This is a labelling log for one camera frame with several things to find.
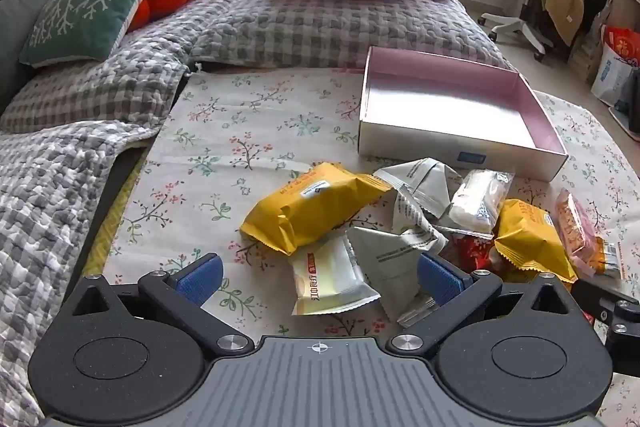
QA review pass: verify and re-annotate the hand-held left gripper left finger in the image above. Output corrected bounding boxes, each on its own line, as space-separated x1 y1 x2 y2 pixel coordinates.
72 253 256 356

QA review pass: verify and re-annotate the clear white cake packet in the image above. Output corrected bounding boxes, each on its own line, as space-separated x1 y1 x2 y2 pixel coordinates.
448 168 516 241

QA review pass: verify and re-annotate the yellow patterned mat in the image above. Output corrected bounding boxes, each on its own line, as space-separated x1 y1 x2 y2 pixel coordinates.
84 164 147 279

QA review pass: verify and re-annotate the red snack packet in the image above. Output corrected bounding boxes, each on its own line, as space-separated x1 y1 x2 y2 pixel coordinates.
439 231 501 279

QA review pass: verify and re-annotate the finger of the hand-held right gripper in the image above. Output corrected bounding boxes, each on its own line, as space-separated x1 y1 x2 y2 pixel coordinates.
571 279 640 360

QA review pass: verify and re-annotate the cream white snack packet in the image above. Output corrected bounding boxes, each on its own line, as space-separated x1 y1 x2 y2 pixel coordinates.
288 234 382 318

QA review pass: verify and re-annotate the white shallow cardboard box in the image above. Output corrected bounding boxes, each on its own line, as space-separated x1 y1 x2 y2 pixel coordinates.
357 46 570 182

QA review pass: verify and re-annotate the floral cloth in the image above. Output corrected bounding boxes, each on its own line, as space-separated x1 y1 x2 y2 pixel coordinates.
82 66 640 427

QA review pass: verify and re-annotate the large yellow snack packet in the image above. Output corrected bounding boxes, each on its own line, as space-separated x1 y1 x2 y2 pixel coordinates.
239 162 392 257

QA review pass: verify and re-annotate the grey checkered blanket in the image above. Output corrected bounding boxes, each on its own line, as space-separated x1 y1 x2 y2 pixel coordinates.
0 0 519 427

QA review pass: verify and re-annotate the white blue print bag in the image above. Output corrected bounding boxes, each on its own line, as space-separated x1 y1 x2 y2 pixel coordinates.
591 44 637 108

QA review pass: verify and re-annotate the red paper bag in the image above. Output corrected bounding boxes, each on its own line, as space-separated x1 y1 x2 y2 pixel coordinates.
601 25 640 68

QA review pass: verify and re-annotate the green branch print pillow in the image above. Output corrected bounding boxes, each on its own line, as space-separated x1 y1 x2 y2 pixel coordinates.
19 0 200 68

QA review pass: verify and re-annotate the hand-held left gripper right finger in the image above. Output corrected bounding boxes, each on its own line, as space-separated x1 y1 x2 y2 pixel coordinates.
392 252 583 356

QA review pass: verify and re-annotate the stack of cardboard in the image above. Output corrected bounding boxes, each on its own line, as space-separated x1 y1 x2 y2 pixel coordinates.
569 32 607 84

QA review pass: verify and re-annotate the pink snack packet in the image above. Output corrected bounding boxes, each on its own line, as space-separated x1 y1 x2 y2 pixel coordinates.
554 188 622 279

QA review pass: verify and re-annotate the black upright box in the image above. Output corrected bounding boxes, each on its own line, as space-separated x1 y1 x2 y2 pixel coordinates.
626 69 640 134

